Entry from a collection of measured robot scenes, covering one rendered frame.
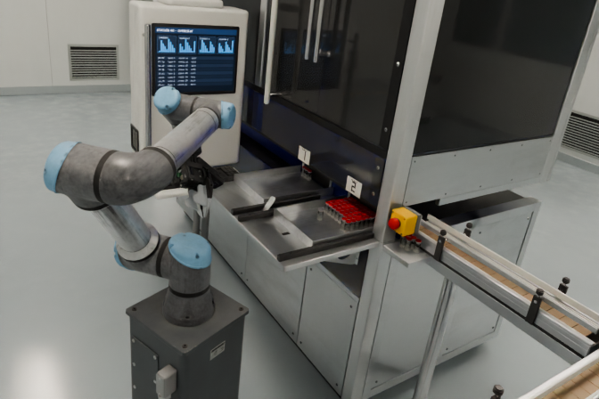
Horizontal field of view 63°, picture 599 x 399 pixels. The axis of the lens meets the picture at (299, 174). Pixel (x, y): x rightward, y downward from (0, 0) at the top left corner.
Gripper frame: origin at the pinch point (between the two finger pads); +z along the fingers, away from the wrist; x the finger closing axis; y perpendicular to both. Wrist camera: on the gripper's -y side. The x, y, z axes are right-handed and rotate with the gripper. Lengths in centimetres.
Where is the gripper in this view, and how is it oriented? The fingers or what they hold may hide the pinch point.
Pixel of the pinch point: (205, 214)
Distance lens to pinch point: 143.3
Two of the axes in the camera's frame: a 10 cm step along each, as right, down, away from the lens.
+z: 2.3, 9.2, -3.3
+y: -6.0, -1.4, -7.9
